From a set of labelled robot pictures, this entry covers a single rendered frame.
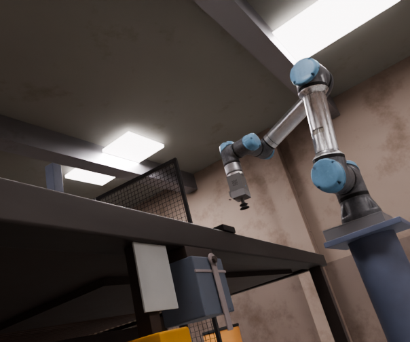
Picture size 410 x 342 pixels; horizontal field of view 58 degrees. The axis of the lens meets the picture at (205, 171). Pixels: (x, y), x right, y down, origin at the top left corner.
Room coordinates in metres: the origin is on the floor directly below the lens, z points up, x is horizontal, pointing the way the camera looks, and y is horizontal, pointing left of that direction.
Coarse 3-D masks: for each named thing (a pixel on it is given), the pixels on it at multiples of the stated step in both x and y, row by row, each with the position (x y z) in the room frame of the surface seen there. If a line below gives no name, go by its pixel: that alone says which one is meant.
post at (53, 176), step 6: (48, 168) 2.93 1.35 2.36; (54, 168) 2.92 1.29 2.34; (60, 168) 2.99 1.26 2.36; (48, 174) 2.93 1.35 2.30; (54, 174) 2.92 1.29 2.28; (60, 174) 2.98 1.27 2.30; (48, 180) 2.93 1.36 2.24; (54, 180) 2.91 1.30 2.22; (60, 180) 2.97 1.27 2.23; (48, 186) 2.93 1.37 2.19; (54, 186) 2.91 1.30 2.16; (60, 186) 2.97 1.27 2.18
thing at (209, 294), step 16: (176, 256) 0.78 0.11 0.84; (192, 256) 0.76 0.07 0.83; (208, 256) 0.82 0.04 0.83; (176, 272) 0.78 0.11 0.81; (192, 272) 0.76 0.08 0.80; (208, 272) 0.81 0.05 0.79; (224, 272) 0.88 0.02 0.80; (176, 288) 0.78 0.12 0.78; (192, 288) 0.77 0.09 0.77; (208, 288) 0.79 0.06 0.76; (224, 288) 0.86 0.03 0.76; (192, 304) 0.77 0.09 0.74; (208, 304) 0.78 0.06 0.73; (224, 304) 0.83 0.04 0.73; (176, 320) 0.79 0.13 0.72; (192, 320) 0.78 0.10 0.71
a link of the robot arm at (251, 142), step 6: (246, 138) 1.45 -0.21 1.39; (252, 138) 1.45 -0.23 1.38; (258, 138) 1.48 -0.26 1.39; (234, 144) 1.50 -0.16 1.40; (240, 144) 1.47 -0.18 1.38; (246, 144) 1.46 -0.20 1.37; (252, 144) 1.45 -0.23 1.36; (258, 144) 1.47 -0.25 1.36; (234, 150) 1.50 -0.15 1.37; (240, 150) 1.49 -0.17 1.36; (246, 150) 1.48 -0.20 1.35; (252, 150) 1.48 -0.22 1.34; (258, 150) 1.52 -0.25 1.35; (240, 156) 1.52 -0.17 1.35
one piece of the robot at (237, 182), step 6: (228, 174) 1.54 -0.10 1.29; (234, 174) 1.52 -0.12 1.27; (240, 174) 1.53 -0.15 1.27; (228, 180) 1.53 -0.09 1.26; (234, 180) 1.52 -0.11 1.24; (240, 180) 1.51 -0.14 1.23; (234, 186) 1.52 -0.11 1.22; (240, 186) 1.52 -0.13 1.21; (246, 186) 1.57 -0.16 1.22; (234, 192) 1.53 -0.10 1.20; (240, 192) 1.52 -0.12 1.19; (246, 192) 1.54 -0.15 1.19; (234, 198) 1.54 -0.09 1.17; (240, 198) 1.56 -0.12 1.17; (246, 198) 1.59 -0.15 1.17
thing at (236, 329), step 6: (234, 324) 4.76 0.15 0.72; (210, 330) 4.69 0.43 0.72; (222, 330) 4.68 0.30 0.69; (228, 330) 4.69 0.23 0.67; (234, 330) 4.75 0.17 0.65; (204, 336) 4.78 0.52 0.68; (210, 336) 4.70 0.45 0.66; (222, 336) 4.67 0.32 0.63; (228, 336) 4.69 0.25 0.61; (234, 336) 4.73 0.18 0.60; (240, 336) 4.85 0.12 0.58
